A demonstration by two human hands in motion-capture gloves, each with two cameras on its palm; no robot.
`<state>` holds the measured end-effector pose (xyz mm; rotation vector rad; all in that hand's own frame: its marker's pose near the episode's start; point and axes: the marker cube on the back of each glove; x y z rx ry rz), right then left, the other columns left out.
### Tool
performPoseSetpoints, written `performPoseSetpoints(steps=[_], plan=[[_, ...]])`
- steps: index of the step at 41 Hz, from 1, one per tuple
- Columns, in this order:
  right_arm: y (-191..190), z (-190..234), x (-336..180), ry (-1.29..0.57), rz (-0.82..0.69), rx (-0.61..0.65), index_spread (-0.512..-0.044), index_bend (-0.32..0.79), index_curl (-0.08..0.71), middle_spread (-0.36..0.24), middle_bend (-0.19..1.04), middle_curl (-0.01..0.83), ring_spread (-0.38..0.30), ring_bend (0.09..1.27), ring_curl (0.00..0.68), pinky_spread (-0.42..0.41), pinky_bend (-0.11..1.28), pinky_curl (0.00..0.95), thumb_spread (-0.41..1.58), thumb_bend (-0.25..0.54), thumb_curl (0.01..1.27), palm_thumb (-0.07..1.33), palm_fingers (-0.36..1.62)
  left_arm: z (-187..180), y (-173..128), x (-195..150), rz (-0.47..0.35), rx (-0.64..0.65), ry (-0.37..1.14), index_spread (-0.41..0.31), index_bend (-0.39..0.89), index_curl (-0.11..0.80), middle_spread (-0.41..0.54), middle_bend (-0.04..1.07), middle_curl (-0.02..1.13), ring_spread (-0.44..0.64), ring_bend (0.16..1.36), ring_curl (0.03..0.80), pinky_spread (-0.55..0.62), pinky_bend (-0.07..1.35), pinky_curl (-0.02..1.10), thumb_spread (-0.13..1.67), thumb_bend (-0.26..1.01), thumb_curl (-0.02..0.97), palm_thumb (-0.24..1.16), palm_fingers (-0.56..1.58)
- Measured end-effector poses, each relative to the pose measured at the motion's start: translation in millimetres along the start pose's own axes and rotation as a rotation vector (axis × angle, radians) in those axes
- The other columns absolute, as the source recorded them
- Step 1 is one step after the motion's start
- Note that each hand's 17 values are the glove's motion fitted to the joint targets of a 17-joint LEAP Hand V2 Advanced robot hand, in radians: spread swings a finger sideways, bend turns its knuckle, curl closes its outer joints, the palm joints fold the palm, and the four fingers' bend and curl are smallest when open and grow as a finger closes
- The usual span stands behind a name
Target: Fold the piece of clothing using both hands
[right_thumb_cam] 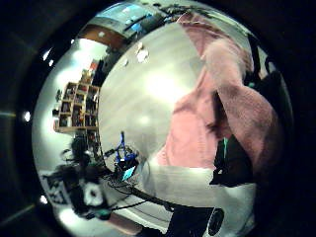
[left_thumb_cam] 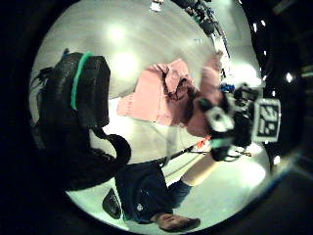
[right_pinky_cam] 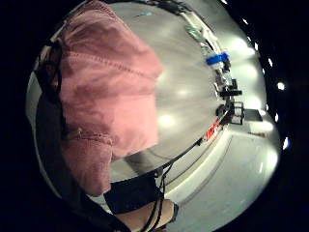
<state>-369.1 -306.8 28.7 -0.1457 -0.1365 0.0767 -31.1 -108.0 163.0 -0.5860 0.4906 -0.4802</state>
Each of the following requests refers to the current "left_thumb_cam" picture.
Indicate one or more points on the pink garment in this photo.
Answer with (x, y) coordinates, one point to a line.
(150, 94)

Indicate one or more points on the white marker cube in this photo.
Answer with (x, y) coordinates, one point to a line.
(267, 120)

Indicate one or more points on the black stand with equipment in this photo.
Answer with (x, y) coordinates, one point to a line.
(205, 23)

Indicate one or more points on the the person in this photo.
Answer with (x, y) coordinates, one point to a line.
(143, 192)

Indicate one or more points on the small white object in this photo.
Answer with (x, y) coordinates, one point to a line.
(156, 6)

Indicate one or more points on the black pouch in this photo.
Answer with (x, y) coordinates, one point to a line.
(112, 204)

